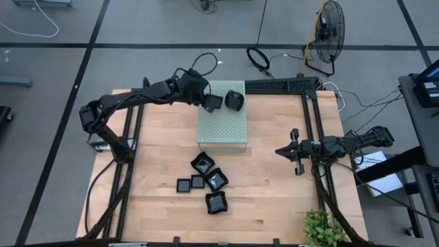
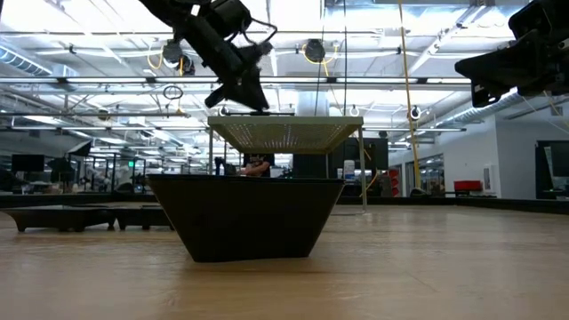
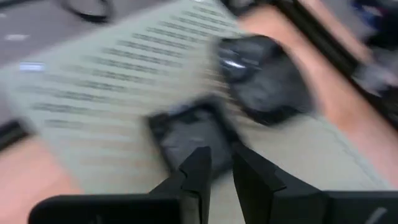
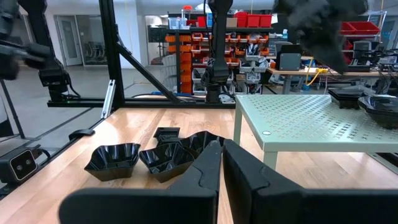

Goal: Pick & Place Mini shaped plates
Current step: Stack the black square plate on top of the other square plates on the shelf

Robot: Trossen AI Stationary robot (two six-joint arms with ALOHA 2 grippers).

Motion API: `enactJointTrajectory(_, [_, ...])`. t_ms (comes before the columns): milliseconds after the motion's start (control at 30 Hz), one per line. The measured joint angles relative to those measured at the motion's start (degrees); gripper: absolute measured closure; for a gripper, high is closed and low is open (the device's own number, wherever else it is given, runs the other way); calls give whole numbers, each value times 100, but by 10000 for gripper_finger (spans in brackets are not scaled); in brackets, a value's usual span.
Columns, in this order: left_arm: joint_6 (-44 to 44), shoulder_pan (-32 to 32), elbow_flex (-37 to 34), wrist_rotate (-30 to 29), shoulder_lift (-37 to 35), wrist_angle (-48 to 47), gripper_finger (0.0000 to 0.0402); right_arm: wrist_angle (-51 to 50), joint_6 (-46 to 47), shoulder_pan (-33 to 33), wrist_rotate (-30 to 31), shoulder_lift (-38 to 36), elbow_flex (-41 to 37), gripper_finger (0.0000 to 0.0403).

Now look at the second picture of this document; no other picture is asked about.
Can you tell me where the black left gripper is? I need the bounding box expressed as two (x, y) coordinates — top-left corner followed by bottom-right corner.
(188, 12), (273, 112)

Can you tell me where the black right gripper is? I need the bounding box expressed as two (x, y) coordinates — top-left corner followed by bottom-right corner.
(454, 26), (569, 109)

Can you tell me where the wavy square black plate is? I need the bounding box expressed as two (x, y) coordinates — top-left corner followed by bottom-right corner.
(145, 173), (347, 264)
(220, 110), (295, 117)

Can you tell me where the small square black plate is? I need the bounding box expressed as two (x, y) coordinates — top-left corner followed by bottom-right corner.
(110, 204), (175, 232)
(1, 204), (117, 233)

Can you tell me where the green perforated metal shelf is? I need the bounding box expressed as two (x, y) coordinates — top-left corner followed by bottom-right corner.
(206, 114), (368, 213)

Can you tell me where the person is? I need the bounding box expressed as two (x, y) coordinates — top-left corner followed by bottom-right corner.
(241, 153), (276, 179)

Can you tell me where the dark glass door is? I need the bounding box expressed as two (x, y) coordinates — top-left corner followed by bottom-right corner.
(534, 140), (569, 200)

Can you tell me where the red box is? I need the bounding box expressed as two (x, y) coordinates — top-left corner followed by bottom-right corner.
(453, 180), (484, 193)

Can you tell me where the black monitor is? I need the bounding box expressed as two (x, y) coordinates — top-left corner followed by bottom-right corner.
(11, 153), (46, 173)

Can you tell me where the black ceiling cable reel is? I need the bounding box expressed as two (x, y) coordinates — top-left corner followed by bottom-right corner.
(162, 40), (184, 64)
(304, 38), (326, 63)

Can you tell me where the yellow cable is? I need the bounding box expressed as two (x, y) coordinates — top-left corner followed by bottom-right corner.
(397, 0), (422, 190)

